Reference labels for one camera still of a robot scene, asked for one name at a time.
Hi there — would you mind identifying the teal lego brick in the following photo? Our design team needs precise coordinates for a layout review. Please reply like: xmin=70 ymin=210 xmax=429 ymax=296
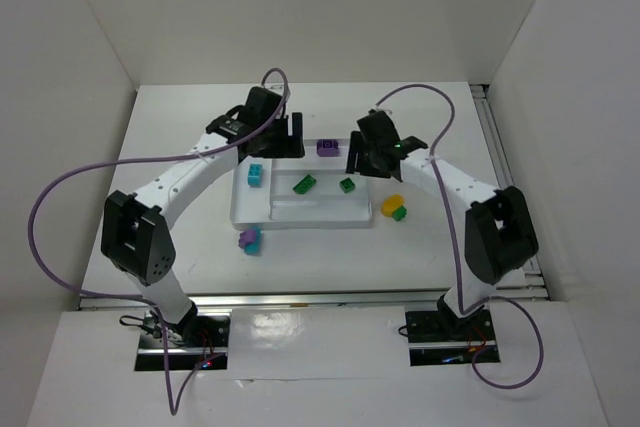
xmin=243 ymin=228 xmax=262 ymax=256
xmin=247 ymin=164 xmax=264 ymax=188

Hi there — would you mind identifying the purple lego brick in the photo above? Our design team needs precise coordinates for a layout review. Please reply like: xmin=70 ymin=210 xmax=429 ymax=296
xmin=316 ymin=139 xmax=340 ymax=158
xmin=238 ymin=228 xmax=259 ymax=249

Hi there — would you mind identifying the yellow lego brick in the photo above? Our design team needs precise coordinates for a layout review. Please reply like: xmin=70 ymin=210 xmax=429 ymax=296
xmin=380 ymin=194 xmax=404 ymax=217

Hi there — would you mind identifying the green lego brick small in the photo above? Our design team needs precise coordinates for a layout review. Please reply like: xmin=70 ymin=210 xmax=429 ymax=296
xmin=391 ymin=205 xmax=407 ymax=222

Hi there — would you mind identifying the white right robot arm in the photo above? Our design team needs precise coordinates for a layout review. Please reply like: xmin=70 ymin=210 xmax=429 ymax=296
xmin=346 ymin=110 xmax=539 ymax=331

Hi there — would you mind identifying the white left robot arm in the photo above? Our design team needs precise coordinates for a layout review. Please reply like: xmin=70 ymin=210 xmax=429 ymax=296
xmin=100 ymin=86 xmax=304 ymax=342

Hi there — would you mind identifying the white divided plastic tray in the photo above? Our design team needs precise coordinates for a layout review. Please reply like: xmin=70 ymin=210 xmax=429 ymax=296
xmin=230 ymin=138 xmax=372 ymax=230

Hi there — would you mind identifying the purple lego brick front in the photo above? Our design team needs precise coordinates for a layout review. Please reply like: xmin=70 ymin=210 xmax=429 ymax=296
xmin=238 ymin=228 xmax=259 ymax=249

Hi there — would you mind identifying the teal lego brick front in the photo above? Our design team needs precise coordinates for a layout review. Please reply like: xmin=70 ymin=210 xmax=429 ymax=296
xmin=243 ymin=228 xmax=262 ymax=256

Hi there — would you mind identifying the aluminium front rail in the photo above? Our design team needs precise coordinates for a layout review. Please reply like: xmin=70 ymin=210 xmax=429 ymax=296
xmin=77 ymin=286 xmax=451 ymax=312

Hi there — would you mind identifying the aluminium rail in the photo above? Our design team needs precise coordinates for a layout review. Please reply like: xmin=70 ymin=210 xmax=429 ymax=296
xmin=469 ymin=84 xmax=550 ymax=301
xmin=77 ymin=286 xmax=451 ymax=312

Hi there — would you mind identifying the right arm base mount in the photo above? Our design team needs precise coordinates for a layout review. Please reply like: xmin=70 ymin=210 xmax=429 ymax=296
xmin=397 ymin=309 xmax=500 ymax=367

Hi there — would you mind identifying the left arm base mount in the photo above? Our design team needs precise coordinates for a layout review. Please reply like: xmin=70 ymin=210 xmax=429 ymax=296
xmin=119 ymin=312 xmax=231 ymax=372

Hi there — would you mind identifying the aluminium right side rail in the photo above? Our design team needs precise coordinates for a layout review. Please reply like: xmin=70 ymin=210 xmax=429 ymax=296
xmin=469 ymin=84 xmax=550 ymax=301

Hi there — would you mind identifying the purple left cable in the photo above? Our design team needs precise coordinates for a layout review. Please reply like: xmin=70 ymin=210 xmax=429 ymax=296
xmin=27 ymin=67 xmax=294 ymax=416

